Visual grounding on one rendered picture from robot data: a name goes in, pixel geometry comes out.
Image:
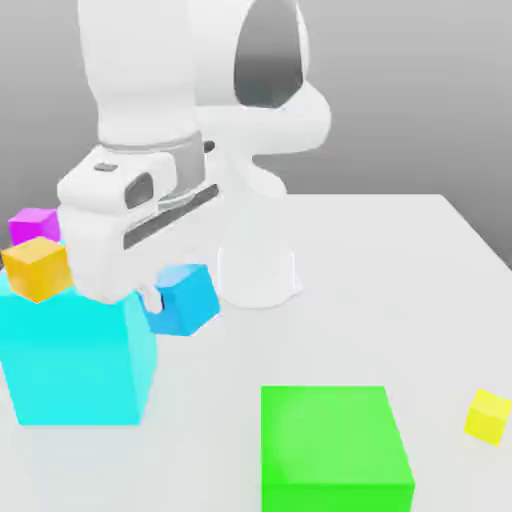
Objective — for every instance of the large cyan box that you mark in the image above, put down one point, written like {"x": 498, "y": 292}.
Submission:
{"x": 76, "y": 356}

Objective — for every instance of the large green box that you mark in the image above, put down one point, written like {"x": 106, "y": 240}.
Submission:
{"x": 332, "y": 448}

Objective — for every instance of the small orange cube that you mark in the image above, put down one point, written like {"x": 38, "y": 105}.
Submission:
{"x": 36, "y": 268}

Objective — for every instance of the small blue cube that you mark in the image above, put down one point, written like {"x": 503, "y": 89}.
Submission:
{"x": 188, "y": 298}

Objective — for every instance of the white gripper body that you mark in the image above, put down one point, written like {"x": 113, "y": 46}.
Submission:
{"x": 104, "y": 256}

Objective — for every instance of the small yellow cube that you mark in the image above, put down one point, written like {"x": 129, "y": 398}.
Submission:
{"x": 487, "y": 416}

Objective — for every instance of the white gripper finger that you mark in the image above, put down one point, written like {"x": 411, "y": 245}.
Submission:
{"x": 152, "y": 300}

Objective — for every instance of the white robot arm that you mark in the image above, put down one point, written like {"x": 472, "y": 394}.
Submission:
{"x": 152, "y": 80}

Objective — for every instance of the small magenta cube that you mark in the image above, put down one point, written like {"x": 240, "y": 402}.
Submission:
{"x": 34, "y": 224}

